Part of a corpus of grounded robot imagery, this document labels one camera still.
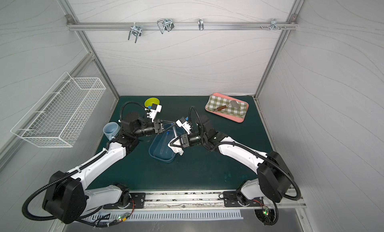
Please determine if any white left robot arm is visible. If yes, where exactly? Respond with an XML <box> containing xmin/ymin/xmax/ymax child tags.
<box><xmin>22</xmin><ymin>102</ymin><xmax>177</xmax><ymax>224</ymax></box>

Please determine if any blue translucent plastic container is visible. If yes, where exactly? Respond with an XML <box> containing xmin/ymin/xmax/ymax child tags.
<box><xmin>149</xmin><ymin>127</ymin><xmax>180</xmax><ymax>164</ymax></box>

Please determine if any yellow-green plastic bowl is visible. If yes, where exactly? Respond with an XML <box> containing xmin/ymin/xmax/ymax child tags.
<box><xmin>145</xmin><ymin>97</ymin><xmax>160</xmax><ymax>109</ymax></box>

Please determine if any light blue ribbed mug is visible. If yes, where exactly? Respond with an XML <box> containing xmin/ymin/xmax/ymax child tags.
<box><xmin>103</xmin><ymin>122</ymin><xmax>121</xmax><ymax>141</ymax></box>

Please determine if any green checkered cloth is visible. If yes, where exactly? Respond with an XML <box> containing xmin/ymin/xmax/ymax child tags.
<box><xmin>206</xmin><ymin>95</ymin><xmax>249</xmax><ymax>118</ymax></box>

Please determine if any pink tray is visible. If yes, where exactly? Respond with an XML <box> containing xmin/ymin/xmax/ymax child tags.
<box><xmin>204</xmin><ymin>92</ymin><xmax>250</xmax><ymax>123</ymax></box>

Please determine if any metal U-bolt hook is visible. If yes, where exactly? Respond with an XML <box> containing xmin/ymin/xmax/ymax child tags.
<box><xmin>128</xmin><ymin>24</ymin><xmax>142</xmax><ymax>43</ymax></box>

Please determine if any metal clamp hook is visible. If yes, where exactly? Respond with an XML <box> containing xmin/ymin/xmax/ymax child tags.
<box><xmin>157</xmin><ymin>18</ymin><xmax>175</xmax><ymax>34</ymax></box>

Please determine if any black cooling fan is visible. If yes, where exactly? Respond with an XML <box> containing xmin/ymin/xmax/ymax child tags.
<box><xmin>254</xmin><ymin>209</ymin><xmax>279</xmax><ymax>226</ymax></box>

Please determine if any spatula with wooden handle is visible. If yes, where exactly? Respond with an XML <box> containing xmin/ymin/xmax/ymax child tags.
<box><xmin>213</xmin><ymin>100</ymin><xmax>240</xmax><ymax>112</ymax></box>

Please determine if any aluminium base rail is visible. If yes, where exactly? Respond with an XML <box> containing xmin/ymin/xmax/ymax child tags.
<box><xmin>101</xmin><ymin>188</ymin><xmax>307</xmax><ymax>210</ymax></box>

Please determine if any white slotted cable duct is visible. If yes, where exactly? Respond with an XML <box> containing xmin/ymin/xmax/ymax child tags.
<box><xmin>67</xmin><ymin>210</ymin><xmax>244</xmax><ymax>223</ymax></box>

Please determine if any white wire basket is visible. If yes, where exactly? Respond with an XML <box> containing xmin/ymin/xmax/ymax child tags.
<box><xmin>11</xmin><ymin>72</ymin><xmax>106</xmax><ymax>148</ymax></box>

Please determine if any aluminium top rail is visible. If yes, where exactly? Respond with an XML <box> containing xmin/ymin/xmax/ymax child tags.
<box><xmin>67</xmin><ymin>21</ymin><xmax>299</xmax><ymax>32</ymax></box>

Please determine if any small metal ring hook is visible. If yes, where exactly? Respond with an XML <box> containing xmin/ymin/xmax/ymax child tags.
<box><xmin>198</xmin><ymin>19</ymin><xmax>204</xmax><ymax>31</ymax></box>

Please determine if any metal bracket hook right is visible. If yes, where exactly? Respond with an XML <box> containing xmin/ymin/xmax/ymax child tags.
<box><xmin>260</xmin><ymin>19</ymin><xmax>286</xmax><ymax>31</ymax></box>

